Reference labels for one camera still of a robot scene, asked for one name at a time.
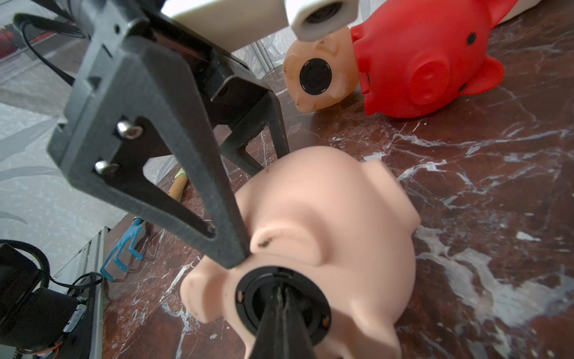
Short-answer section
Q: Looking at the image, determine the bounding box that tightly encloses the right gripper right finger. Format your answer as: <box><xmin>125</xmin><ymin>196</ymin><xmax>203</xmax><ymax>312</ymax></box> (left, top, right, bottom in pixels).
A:
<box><xmin>282</xmin><ymin>287</ymin><xmax>317</xmax><ymax>359</ymax></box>

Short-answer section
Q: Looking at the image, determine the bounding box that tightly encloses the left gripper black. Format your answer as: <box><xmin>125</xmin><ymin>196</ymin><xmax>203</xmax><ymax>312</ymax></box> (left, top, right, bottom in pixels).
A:
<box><xmin>48</xmin><ymin>1</ymin><xmax>289</xmax><ymax>269</ymax></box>

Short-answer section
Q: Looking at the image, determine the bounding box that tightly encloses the black plug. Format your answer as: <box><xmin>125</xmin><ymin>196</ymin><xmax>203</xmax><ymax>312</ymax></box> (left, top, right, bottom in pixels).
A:
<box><xmin>299</xmin><ymin>58</ymin><xmax>332</xmax><ymax>96</ymax></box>
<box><xmin>234</xmin><ymin>265</ymin><xmax>333</xmax><ymax>346</ymax></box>

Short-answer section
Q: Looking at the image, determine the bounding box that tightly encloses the blue garden rake tool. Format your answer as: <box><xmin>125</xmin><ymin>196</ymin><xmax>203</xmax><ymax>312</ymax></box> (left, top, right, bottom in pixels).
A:
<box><xmin>100</xmin><ymin>217</ymin><xmax>146</xmax><ymax>282</ymax></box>

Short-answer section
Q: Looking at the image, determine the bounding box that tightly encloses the red piggy bank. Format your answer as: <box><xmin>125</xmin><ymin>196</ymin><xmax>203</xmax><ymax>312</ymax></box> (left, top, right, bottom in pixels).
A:
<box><xmin>351</xmin><ymin>0</ymin><xmax>516</xmax><ymax>118</ymax></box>

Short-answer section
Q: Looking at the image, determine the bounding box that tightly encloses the green garden fork tool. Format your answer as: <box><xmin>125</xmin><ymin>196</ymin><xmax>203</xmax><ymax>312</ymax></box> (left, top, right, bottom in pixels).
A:
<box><xmin>167</xmin><ymin>168</ymin><xmax>188</xmax><ymax>201</ymax></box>

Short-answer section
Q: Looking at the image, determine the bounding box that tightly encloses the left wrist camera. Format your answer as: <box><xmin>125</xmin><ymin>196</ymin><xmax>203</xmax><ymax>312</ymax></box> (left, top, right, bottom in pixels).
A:
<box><xmin>161</xmin><ymin>0</ymin><xmax>359</xmax><ymax>52</ymax></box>

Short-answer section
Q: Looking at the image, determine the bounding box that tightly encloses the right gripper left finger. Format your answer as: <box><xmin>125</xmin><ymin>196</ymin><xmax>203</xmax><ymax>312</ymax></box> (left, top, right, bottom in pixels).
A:
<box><xmin>250</xmin><ymin>287</ymin><xmax>283</xmax><ymax>359</ymax></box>

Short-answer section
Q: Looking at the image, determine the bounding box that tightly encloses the beige piggy bank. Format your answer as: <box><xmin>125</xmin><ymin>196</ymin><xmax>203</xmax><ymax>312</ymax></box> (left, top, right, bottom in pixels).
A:
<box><xmin>283</xmin><ymin>26</ymin><xmax>360</xmax><ymax>113</ymax></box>
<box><xmin>180</xmin><ymin>147</ymin><xmax>421</xmax><ymax>358</ymax></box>

